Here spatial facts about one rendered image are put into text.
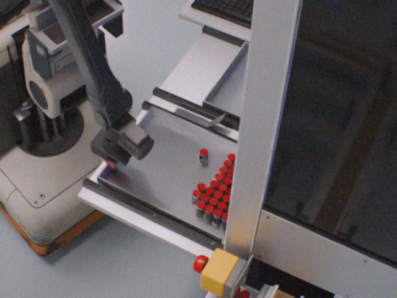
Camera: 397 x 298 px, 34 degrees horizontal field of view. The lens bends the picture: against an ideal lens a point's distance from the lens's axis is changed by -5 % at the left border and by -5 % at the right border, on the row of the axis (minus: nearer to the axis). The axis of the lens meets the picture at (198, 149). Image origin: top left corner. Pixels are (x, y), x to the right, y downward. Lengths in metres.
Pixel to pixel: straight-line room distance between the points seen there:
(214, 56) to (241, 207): 0.75
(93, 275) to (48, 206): 0.34
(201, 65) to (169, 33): 1.38
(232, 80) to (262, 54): 0.92
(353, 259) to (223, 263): 0.29
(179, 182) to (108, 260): 0.95
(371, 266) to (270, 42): 0.52
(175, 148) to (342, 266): 0.62
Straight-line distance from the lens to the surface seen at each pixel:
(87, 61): 1.38
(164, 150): 1.75
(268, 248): 1.38
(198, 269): 1.43
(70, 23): 1.33
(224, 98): 1.86
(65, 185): 2.44
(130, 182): 1.69
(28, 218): 2.40
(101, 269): 2.57
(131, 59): 3.20
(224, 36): 2.01
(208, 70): 1.93
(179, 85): 1.89
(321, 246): 1.30
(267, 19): 0.94
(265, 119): 1.08
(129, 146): 1.52
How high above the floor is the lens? 2.28
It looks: 53 degrees down
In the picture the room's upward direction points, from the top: 3 degrees clockwise
